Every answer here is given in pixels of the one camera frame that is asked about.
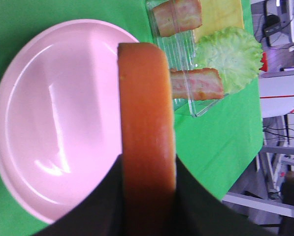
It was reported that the clear right plastic tray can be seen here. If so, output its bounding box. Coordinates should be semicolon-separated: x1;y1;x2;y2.
146;0;220;118

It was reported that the green lettuce leaf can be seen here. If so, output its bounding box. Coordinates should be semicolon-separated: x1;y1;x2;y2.
194;27;262;94

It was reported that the bacon strip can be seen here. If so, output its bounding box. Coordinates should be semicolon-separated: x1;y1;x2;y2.
152;0;202;37
170;68;225;101

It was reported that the green tablecloth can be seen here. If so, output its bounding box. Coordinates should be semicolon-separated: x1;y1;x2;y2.
0;0;262;236

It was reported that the yellow cheese slice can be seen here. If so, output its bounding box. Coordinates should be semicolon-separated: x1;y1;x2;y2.
193;0;244;43

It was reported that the bread slice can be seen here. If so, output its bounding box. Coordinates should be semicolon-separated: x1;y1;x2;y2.
118;43;176;236

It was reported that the pink round plate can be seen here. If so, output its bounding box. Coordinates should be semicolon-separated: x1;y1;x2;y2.
0;19;136;223

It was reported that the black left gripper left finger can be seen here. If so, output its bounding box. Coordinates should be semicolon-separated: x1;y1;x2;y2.
34;155;125;236

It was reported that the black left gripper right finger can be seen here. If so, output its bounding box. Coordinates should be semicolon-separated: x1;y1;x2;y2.
170;157;274;236

